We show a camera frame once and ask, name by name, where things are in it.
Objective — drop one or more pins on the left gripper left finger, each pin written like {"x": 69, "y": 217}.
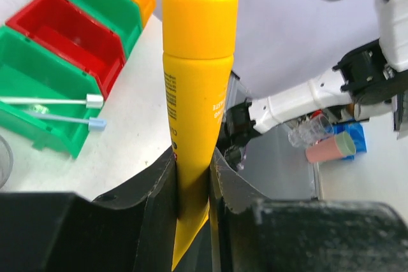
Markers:
{"x": 129, "y": 228}

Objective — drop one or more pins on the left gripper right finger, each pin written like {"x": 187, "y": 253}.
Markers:
{"x": 251, "y": 232}

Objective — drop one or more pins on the yellow toothpaste tube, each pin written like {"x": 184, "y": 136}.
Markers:
{"x": 198, "y": 54}

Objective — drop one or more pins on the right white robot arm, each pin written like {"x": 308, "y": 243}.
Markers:
{"x": 368, "y": 81}

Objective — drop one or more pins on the light blue toothbrush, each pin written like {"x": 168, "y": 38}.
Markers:
{"x": 93, "y": 124}

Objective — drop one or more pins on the white toothbrush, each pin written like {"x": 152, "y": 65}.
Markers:
{"x": 93, "y": 101}

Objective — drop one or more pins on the clear plastic cups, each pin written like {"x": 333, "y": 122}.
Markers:
{"x": 311, "y": 131}

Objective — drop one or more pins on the pink plastic cup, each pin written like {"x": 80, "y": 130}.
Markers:
{"x": 335, "y": 147}

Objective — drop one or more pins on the blue box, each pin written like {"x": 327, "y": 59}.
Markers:
{"x": 356, "y": 133}

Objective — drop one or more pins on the left green plastic bin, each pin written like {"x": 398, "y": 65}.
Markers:
{"x": 30, "y": 70}

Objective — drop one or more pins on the red plastic bin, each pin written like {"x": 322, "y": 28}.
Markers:
{"x": 66, "y": 30}

